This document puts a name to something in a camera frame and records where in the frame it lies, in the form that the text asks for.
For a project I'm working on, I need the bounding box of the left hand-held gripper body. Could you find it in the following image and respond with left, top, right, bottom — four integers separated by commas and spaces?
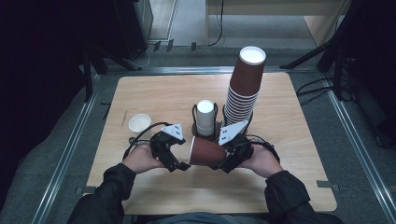
149, 123, 187, 174

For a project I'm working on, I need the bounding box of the white floor cable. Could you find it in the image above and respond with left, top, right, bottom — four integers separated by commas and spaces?
129, 45, 152, 69

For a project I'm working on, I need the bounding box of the light wooden desk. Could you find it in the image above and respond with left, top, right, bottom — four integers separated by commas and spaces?
205, 0, 353, 48

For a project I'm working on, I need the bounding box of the stack of brown paper cups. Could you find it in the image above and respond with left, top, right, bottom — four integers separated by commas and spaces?
223, 46, 267, 127

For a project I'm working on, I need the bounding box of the black floor cable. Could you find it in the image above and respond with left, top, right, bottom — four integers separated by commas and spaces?
298, 88, 354, 106
296, 77, 335, 94

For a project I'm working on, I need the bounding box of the person's left hand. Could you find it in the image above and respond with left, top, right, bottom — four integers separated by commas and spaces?
121, 143, 166, 175

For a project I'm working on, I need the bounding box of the black tripod stand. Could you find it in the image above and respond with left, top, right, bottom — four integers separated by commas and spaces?
279, 0, 396, 101

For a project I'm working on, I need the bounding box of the grey table bracket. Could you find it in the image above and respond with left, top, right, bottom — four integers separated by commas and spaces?
76, 185, 98, 195
317, 180, 340, 191

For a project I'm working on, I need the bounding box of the metal floor rail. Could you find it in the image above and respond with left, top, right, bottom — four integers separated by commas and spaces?
102, 64, 325, 75
323, 74, 396, 223
31, 73, 101, 224

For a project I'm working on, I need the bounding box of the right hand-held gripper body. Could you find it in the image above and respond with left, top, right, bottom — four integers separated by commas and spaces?
218, 119, 253, 175

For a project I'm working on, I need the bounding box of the dark wooden cup holder rack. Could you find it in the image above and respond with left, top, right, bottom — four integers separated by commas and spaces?
191, 103, 255, 143

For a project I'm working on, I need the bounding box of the black hanging cable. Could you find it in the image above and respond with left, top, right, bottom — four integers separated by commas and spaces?
207, 0, 226, 48

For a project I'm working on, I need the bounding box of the white disposable cup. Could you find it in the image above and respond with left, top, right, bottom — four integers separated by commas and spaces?
128, 113, 152, 134

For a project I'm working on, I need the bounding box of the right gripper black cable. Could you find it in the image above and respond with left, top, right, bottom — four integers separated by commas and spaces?
247, 134, 281, 164

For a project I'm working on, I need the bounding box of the stack of white paper cups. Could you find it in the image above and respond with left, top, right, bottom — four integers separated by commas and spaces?
195, 99, 217, 137

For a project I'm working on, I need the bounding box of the brown ribbed disposable cup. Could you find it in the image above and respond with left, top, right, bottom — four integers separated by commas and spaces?
189, 135, 228, 166

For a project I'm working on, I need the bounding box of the black cabinet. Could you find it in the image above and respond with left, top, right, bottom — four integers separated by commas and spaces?
115, 0, 153, 60

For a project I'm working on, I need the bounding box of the black metal stand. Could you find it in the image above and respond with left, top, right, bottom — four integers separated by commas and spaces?
80, 46, 143, 104

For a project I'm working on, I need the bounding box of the person's right hand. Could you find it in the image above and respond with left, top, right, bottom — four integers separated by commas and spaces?
237, 144, 285, 179

